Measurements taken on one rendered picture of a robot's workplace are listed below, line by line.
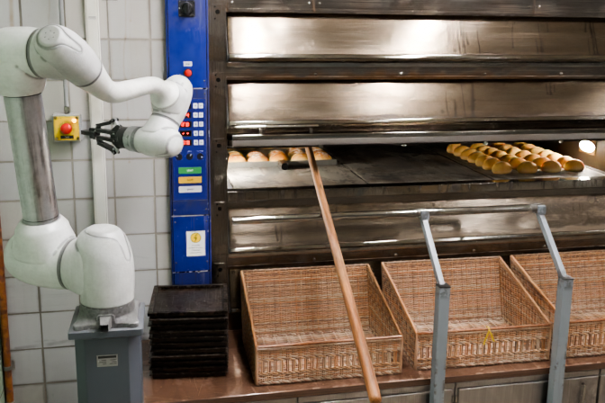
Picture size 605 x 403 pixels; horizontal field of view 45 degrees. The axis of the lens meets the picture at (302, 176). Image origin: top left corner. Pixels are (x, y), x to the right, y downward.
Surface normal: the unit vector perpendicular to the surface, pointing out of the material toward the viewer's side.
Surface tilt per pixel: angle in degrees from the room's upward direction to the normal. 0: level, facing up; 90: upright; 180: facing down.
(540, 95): 70
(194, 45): 90
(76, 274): 89
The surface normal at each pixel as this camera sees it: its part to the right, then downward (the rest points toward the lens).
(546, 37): 0.20, -0.14
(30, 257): -0.28, 0.26
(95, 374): 0.18, 0.21
